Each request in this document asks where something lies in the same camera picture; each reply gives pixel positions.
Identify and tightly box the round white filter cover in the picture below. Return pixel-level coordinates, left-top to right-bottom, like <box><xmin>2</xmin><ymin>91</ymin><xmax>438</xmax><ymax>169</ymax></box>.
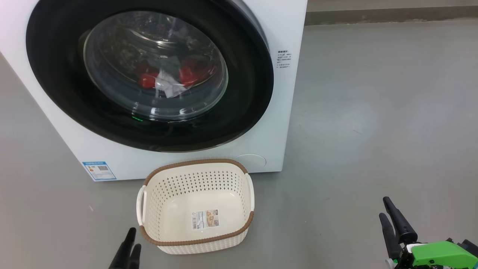
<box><xmin>235</xmin><ymin>154</ymin><xmax>267</xmax><ymax>173</ymax></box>

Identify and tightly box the white front-load washing machine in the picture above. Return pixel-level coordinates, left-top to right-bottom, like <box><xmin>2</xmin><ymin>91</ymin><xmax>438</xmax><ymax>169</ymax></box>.
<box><xmin>0</xmin><ymin>0</ymin><xmax>308</xmax><ymax>182</ymax></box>

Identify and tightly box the cream basket with brown rim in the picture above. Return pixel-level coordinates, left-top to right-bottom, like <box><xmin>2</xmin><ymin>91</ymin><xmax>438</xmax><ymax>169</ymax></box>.
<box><xmin>136</xmin><ymin>159</ymin><xmax>255</xmax><ymax>255</ymax></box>

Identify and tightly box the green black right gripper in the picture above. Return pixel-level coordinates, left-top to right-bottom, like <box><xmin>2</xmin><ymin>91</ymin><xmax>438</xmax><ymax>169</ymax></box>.
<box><xmin>379</xmin><ymin>197</ymin><xmax>478</xmax><ymax>269</ymax></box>

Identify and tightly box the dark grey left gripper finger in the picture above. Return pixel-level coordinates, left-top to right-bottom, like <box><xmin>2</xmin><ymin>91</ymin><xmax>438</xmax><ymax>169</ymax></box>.
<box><xmin>127</xmin><ymin>244</ymin><xmax>142</xmax><ymax>269</ymax></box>
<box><xmin>108</xmin><ymin>227</ymin><xmax>136</xmax><ymax>269</ymax></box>

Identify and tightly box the stainless steel washing machine drum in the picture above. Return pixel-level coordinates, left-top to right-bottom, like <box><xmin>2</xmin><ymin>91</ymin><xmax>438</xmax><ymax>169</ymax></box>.
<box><xmin>85</xmin><ymin>11</ymin><xmax>227</xmax><ymax>120</ymax></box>

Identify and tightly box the red and white garment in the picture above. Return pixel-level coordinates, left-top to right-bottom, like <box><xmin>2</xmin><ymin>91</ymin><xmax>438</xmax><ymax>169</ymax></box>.
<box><xmin>136</xmin><ymin>56</ymin><xmax>209</xmax><ymax>98</ymax></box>

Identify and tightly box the black round glass washer door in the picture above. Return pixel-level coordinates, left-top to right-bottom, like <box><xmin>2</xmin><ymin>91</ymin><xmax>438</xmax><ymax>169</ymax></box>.
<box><xmin>25</xmin><ymin>0</ymin><xmax>274</xmax><ymax>152</ymax></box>

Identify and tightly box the printed product label sticker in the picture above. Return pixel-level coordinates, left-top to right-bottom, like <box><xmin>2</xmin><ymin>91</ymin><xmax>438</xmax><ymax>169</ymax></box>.
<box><xmin>192</xmin><ymin>209</ymin><xmax>220</xmax><ymax>230</ymax></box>

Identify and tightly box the blue energy label sticker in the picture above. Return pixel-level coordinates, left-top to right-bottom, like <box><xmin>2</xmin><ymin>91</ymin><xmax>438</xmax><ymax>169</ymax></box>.
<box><xmin>82</xmin><ymin>161</ymin><xmax>117</xmax><ymax>181</ymax></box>

